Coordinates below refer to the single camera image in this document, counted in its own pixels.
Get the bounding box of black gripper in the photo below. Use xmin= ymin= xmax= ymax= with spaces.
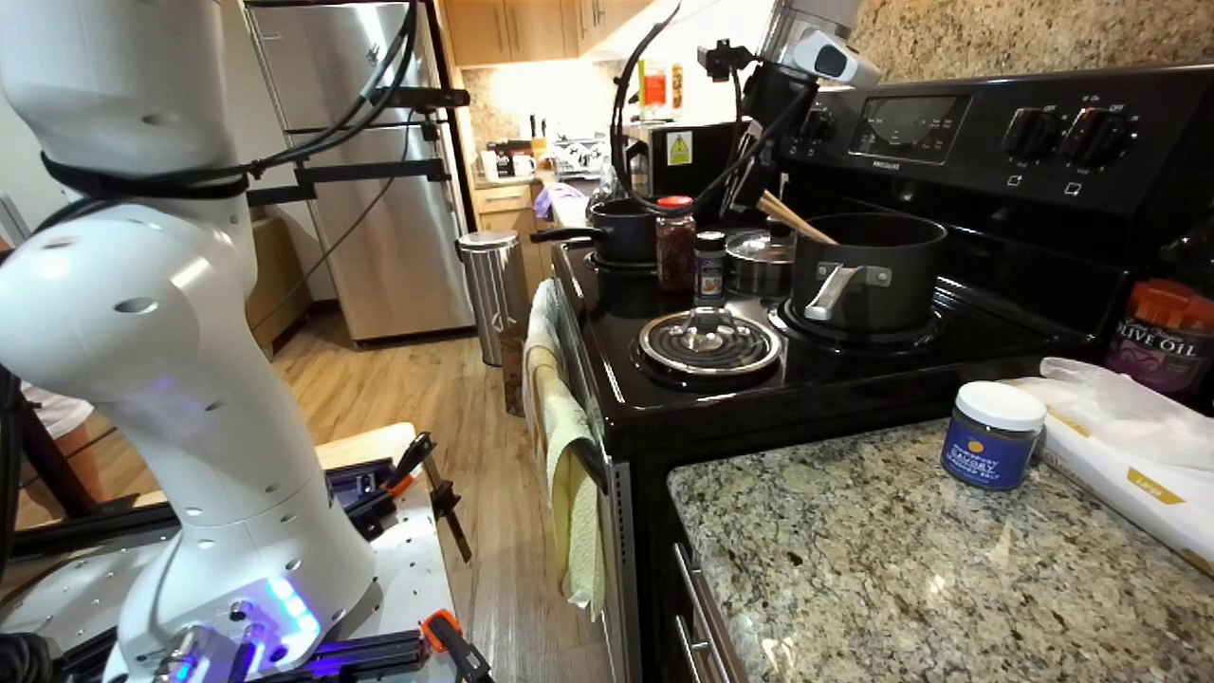
xmin=722 ymin=57 xmax=829 ymax=219

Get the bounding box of glass pot lid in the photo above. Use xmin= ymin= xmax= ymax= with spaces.
xmin=635 ymin=305 xmax=788 ymax=382

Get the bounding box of black box with green sticker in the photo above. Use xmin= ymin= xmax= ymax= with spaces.
xmin=645 ymin=118 xmax=750 ymax=201

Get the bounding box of small black-capped spice bottle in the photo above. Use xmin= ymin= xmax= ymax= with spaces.
xmin=689 ymin=229 xmax=732 ymax=309

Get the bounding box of red-lidded spice jar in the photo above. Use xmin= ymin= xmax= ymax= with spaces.
xmin=653 ymin=188 xmax=701 ymax=300

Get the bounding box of black saucepan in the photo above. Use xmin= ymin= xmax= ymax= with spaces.
xmin=526 ymin=197 xmax=662 ymax=319

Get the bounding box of black electric stove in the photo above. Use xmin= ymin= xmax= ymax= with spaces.
xmin=544 ymin=59 xmax=1214 ymax=683

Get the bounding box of grey trash can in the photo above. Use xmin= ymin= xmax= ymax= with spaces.
xmin=457 ymin=229 xmax=524 ymax=371

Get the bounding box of yellow hanging towel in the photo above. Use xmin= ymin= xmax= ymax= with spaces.
xmin=521 ymin=278 xmax=610 ymax=624

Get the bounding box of blue jar with white lid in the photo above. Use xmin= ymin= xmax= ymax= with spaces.
xmin=940 ymin=378 xmax=1050 ymax=493

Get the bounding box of stainless steel refrigerator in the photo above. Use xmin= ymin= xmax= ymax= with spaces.
xmin=243 ymin=0 xmax=477 ymax=345

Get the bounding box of purple label oil bottle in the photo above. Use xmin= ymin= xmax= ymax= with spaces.
xmin=1099 ymin=278 xmax=1214 ymax=397

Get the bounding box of orange and black clamp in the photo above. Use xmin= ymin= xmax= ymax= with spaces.
xmin=418 ymin=607 xmax=498 ymax=683
xmin=343 ymin=434 xmax=439 ymax=544

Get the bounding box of robot mounting table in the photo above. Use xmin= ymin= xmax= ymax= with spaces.
xmin=0 ymin=420 xmax=459 ymax=683

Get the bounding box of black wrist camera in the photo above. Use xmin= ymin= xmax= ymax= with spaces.
xmin=698 ymin=35 xmax=763 ymax=87

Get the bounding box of black pot with silver handle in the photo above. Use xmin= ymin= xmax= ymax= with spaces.
xmin=786 ymin=204 xmax=952 ymax=336

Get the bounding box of coil burner with chrome ring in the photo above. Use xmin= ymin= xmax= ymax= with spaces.
xmin=769 ymin=300 xmax=959 ymax=358

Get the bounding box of light wood wall cabinet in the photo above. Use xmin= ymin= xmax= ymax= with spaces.
xmin=439 ymin=0 xmax=657 ymax=67

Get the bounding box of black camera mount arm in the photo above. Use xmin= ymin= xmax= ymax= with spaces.
xmin=243 ymin=85 xmax=473 ymax=214

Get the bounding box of silver drawer handle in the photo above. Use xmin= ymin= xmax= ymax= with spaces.
xmin=667 ymin=544 xmax=750 ymax=683

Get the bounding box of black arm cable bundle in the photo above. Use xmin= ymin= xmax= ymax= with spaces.
xmin=36 ymin=0 xmax=431 ymax=238

